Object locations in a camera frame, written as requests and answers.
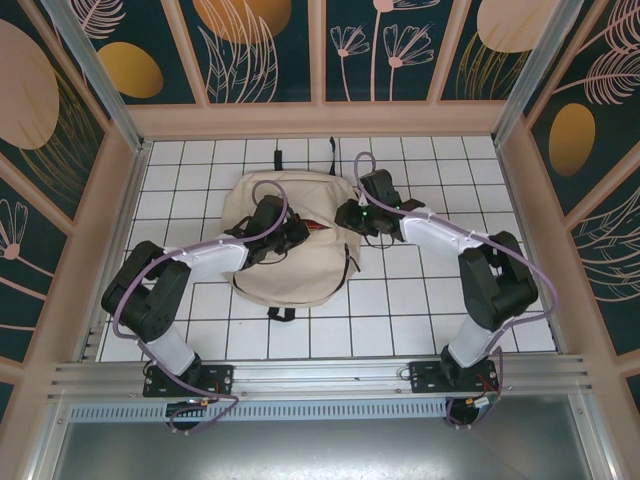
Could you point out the cream canvas backpack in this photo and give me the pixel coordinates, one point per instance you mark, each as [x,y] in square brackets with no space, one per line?
[300,275]

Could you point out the red leather wallet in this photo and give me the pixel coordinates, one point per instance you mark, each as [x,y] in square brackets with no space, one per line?
[315,225]

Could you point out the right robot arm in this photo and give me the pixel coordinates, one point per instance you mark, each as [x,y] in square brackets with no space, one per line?
[500,285]

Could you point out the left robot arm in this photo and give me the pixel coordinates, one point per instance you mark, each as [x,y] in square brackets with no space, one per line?
[145,295]

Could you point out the aluminium mounting rail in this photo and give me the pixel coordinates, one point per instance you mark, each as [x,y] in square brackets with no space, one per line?
[320,372]

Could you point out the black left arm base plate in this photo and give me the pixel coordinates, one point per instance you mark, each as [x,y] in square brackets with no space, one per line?
[220,380]

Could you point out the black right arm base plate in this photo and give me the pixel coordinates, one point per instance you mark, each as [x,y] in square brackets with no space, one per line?
[425,377]

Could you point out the aluminium frame post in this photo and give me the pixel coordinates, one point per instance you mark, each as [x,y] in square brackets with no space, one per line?
[99,75]
[535,75]

